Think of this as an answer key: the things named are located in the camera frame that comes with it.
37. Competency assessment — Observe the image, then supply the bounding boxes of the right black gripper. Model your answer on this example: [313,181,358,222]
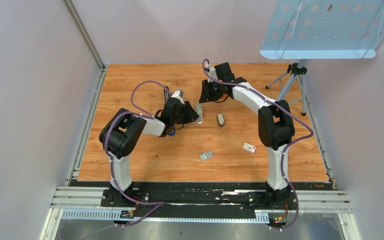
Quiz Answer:
[199,79,224,104]

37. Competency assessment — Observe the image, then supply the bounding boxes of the beige grey stapler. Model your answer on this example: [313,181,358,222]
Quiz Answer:
[195,103,203,124]

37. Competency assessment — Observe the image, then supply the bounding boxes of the small silver stapler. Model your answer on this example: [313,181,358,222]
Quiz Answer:
[216,113,225,128]

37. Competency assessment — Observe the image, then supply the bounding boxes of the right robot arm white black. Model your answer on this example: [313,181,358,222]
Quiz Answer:
[199,58,295,209]

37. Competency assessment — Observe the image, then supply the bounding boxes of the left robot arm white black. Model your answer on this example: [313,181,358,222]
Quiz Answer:
[99,97,199,207]

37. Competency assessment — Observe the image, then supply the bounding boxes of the grey staple block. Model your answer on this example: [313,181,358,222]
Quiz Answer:
[199,151,214,161]

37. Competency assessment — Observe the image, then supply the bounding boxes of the small white label card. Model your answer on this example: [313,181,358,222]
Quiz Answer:
[242,142,256,154]

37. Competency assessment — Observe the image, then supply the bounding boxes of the grey tripod stand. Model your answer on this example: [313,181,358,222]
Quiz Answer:
[265,59,308,116]

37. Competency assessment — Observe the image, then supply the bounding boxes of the light blue perforated tray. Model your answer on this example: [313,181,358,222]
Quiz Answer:
[260,0,384,60]

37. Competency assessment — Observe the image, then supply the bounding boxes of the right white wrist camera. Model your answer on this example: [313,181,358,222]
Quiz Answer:
[204,65,218,83]

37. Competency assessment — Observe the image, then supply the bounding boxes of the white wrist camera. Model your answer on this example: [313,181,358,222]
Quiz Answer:
[204,65,218,83]
[170,89,185,104]

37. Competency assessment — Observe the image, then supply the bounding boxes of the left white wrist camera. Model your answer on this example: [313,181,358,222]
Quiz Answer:
[170,89,185,104]

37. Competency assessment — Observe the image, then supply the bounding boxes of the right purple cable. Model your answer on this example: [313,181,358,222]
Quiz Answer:
[201,58,315,231]

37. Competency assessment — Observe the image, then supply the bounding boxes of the purple cable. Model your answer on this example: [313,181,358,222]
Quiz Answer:
[104,80,173,228]
[201,58,315,231]

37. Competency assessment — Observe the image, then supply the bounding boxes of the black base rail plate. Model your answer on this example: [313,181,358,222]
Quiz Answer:
[69,180,334,220]

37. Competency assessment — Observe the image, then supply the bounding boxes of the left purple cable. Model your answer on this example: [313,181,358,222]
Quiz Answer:
[104,80,173,228]

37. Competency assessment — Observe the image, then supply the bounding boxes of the white slotted cable duct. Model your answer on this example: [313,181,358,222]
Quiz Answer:
[61,209,270,224]

